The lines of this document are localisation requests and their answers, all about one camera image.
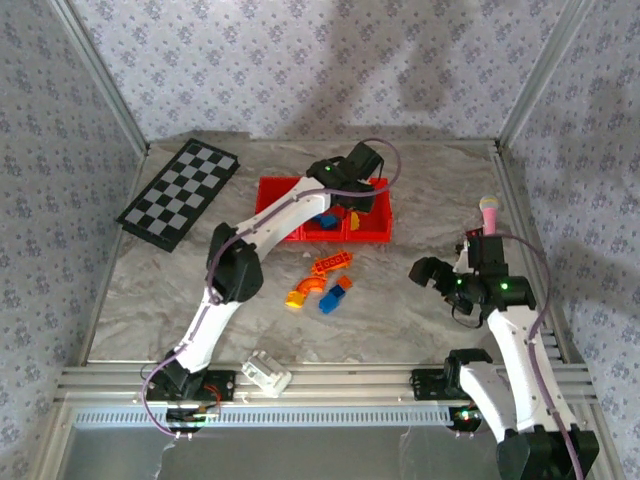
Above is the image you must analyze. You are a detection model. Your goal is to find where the grey slotted cable duct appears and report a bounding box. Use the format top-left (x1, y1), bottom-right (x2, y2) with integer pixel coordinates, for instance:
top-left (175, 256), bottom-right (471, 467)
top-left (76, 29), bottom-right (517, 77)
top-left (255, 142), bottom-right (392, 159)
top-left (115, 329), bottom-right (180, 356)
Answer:
top-left (74, 404), bottom-right (481, 429)

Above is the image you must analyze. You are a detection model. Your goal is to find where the pink toy microphone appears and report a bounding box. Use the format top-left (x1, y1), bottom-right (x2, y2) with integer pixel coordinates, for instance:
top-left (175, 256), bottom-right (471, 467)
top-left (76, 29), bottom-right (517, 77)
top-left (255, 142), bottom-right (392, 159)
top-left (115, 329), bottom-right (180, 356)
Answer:
top-left (478, 194), bottom-right (499, 236)

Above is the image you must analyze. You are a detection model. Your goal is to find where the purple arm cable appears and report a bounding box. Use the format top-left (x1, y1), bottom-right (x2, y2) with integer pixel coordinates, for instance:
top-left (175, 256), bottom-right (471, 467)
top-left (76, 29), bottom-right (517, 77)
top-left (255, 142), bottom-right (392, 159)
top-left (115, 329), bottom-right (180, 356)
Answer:
top-left (497, 232), bottom-right (586, 480)
top-left (141, 138), bottom-right (403, 441)

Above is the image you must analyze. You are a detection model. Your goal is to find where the orange long lego plate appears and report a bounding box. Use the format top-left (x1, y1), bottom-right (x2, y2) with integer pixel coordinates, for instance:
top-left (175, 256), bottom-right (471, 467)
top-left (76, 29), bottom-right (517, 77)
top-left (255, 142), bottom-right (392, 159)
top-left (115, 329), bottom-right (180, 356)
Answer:
top-left (310, 249), bottom-right (354, 276)

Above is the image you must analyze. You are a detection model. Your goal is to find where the white plastic bracket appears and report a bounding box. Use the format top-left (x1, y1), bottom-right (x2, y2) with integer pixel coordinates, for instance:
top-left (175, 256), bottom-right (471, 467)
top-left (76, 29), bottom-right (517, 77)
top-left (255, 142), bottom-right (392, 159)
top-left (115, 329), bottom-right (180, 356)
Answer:
top-left (241, 349), bottom-right (293, 399)

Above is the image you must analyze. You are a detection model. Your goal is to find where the aluminium frame post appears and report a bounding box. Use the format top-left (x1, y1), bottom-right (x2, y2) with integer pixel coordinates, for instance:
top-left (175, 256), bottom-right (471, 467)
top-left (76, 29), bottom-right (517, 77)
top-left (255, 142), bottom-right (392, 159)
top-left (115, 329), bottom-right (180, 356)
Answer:
top-left (497, 0), bottom-right (596, 149)
top-left (47, 0), bottom-right (151, 156)

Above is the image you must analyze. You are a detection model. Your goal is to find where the aluminium frame rail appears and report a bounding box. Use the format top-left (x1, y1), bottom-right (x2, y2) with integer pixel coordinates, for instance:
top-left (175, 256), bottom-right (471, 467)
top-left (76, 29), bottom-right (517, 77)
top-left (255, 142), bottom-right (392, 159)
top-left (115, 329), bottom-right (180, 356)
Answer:
top-left (52, 363), bottom-right (599, 407)

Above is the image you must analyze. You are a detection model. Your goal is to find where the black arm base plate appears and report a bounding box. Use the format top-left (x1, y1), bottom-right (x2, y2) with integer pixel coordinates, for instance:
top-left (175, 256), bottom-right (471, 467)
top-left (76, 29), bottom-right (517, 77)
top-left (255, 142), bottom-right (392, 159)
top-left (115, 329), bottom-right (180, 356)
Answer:
top-left (149, 369), bottom-right (237, 402)
top-left (410, 368), bottom-right (451, 401)

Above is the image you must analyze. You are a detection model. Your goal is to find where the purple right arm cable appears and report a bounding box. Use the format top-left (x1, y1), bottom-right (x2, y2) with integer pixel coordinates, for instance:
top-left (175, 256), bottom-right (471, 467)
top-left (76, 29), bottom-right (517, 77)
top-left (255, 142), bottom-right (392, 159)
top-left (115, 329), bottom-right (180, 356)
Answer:
top-left (497, 232), bottom-right (586, 480)

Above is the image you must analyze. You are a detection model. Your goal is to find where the aluminium side rail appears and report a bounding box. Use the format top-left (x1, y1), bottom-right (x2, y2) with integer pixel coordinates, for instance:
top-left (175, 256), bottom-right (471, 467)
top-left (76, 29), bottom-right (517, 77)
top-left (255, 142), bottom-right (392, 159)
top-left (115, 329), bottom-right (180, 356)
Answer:
top-left (492, 142), bottom-right (584, 369)

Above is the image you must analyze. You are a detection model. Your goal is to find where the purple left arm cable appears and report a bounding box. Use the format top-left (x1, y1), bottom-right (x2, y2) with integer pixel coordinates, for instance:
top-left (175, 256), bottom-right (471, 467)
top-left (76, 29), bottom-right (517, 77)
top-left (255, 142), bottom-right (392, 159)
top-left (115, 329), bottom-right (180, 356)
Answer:
top-left (141, 138), bottom-right (403, 441)

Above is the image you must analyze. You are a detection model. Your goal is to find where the small circuit board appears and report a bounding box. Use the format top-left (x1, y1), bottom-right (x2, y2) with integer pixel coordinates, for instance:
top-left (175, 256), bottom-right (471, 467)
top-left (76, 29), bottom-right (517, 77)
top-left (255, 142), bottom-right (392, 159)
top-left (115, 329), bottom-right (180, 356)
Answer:
top-left (167, 405), bottom-right (222, 427)
top-left (449, 405), bottom-right (489, 431)

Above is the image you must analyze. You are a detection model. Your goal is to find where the black grey checkerboard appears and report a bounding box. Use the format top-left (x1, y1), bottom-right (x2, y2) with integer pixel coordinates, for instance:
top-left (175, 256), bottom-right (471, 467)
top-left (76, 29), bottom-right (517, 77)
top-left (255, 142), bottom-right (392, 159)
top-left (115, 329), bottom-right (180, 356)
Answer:
top-left (115, 138), bottom-right (241, 253)

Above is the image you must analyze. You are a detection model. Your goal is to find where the orange curved lego piece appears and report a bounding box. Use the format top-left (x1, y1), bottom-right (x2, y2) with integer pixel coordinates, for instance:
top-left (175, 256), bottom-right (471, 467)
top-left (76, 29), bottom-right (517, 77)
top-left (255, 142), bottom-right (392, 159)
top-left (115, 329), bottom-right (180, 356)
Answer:
top-left (293, 277), bottom-right (326, 301)

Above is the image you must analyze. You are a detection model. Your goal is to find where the thin black cable loop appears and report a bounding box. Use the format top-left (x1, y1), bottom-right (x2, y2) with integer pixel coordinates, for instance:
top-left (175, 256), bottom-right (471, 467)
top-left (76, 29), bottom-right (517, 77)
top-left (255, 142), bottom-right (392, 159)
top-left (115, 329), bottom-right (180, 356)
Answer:
top-left (451, 294), bottom-right (485, 330)

